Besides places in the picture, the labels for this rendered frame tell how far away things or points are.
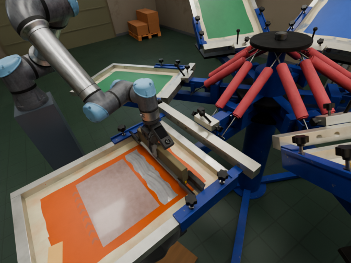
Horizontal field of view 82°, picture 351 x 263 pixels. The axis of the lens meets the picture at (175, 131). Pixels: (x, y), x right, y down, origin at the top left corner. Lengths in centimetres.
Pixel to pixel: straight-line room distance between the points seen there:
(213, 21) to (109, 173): 159
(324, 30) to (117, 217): 191
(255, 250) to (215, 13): 200
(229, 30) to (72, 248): 187
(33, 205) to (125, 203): 40
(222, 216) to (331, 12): 185
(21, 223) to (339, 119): 129
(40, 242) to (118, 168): 39
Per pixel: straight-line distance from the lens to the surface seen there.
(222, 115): 111
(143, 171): 96
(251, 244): 184
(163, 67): 185
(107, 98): 74
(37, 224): 103
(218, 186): 83
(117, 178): 98
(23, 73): 120
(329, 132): 92
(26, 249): 94
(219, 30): 201
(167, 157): 84
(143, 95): 72
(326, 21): 212
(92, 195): 98
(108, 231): 86
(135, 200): 89
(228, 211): 193
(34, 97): 122
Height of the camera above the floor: 168
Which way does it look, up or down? 40 degrees down
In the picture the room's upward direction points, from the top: 7 degrees counter-clockwise
